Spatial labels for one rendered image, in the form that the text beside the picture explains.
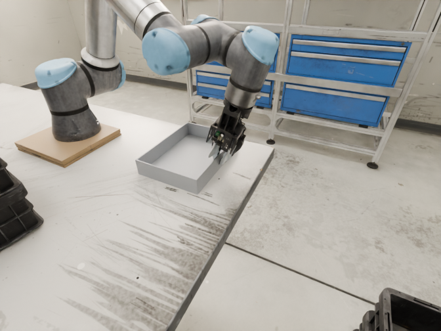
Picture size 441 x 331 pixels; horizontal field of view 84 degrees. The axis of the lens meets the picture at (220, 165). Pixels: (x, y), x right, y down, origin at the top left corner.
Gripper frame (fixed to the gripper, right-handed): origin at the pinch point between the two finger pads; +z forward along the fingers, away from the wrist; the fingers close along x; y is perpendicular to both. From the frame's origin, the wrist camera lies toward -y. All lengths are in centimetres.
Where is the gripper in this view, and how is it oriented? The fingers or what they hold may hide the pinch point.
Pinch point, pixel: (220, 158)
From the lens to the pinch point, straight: 72.5
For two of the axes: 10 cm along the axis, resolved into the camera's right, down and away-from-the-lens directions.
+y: -3.8, 5.4, -7.5
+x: 8.8, 4.5, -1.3
